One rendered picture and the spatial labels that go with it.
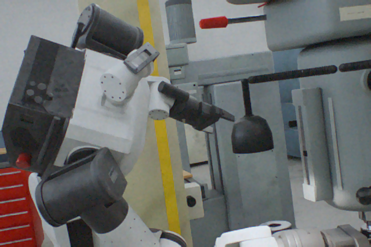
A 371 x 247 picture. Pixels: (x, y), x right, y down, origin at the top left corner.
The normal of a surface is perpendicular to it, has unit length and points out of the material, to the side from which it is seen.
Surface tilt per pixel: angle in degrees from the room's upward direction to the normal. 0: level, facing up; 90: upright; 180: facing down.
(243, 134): 72
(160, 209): 90
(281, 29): 90
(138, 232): 89
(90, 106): 58
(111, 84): 115
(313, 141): 90
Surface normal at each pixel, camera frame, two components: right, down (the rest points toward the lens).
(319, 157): 0.29, 0.04
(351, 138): -0.55, 0.15
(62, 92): 0.41, -0.54
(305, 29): -0.95, 0.15
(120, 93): -0.49, 0.55
